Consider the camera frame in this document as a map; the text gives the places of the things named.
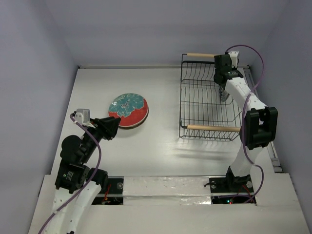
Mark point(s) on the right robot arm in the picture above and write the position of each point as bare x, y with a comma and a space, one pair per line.
259, 122

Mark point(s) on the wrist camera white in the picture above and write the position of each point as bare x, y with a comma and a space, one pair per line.
234, 56
82, 116

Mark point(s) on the grey reindeer plate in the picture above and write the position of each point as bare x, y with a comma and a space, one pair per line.
124, 125

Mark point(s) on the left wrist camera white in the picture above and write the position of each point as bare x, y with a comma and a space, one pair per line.
82, 116

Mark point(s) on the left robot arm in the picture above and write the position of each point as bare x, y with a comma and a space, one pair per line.
79, 179

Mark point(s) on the black wire dish rack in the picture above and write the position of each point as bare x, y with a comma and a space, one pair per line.
203, 112

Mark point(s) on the teal and red plate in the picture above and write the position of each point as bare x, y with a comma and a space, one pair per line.
129, 105

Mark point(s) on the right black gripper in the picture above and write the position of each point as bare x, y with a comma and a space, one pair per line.
224, 91

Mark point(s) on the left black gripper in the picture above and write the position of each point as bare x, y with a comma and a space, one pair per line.
107, 126

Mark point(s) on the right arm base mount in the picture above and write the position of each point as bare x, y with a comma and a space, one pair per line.
231, 192

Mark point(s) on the blue speckled plate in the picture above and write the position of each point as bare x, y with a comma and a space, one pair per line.
223, 94

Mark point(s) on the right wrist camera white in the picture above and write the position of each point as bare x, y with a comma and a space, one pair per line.
234, 56

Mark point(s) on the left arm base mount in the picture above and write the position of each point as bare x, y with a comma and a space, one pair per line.
113, 194

